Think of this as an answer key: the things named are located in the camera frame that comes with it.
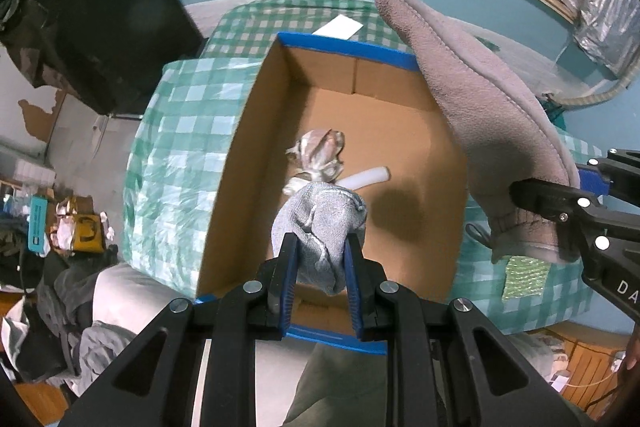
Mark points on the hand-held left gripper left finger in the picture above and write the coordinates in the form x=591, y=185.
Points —
x=289, y=287

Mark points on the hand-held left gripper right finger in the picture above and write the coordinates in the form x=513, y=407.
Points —
x=355, y=287

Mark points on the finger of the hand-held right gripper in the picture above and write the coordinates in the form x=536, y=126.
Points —
x=545, y=198
x=615, y=169

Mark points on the grey sock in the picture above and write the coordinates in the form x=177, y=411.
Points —
x=320, y=217

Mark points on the white tube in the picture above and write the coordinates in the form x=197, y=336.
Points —
x=370, y=176

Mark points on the grey fleece mitten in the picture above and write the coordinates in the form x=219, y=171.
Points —
x=475, y=107

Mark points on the plastic wrapper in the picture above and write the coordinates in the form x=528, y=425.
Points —
x=317, y=147

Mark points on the cardboard box blue tape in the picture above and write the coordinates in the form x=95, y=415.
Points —
x=410, y=147

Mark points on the green sponge pad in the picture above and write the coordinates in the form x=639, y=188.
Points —
x=525, y=278

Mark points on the teal printed cloth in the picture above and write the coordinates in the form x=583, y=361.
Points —
x=554, y=109

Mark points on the beige cushion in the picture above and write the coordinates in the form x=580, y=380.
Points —
x=145, y=302

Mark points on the green checkered tablecloth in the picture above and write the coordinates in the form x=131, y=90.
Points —
x=190, y=147

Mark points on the yellow bag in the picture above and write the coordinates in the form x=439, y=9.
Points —
x=85, y=232

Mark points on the pile of grey clothes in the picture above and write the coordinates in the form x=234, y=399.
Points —
x=75, y=337

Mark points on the teal carton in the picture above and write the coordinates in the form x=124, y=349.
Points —
x=40, y=227

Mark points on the white paper sheet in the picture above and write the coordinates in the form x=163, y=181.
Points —
x=340, y=27

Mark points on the green checkered bedsheet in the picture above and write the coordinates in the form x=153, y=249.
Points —
x=250, y=27

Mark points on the black hanging garment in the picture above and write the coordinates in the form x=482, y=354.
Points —
x=90, y=22

